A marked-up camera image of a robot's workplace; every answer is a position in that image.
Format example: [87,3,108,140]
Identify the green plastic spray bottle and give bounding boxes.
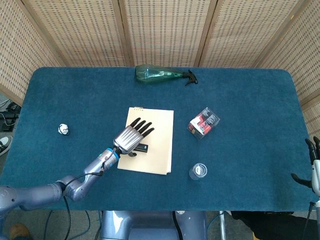
[135,64,199,87]

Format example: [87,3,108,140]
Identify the beige manila folder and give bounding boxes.
[116,106,175,176]

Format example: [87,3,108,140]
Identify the grey-blue robot torso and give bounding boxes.
[99,210,208,240]

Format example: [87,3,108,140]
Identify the black stapler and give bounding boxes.
[133,143,149,154]

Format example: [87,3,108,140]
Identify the crumpled white paper ball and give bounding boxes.
[57,123,71,136]

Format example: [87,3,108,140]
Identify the grey white sneaker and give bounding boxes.
[0,135,13,157]

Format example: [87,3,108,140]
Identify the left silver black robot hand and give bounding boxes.
[113,117,156,159]

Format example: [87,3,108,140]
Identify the woven bamboo folding screen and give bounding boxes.
[0,0,320,141]

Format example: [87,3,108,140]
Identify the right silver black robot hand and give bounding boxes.
[291,136,320,197]

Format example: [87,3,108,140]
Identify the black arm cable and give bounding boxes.
[61,154,106,240]

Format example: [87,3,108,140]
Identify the clear box of binder clips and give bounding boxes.
[186,107,221,141]

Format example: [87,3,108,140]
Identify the blue table cloth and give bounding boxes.
[0,66,320,212]

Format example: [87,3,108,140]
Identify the metal table leg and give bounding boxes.
[218,210,227,240]

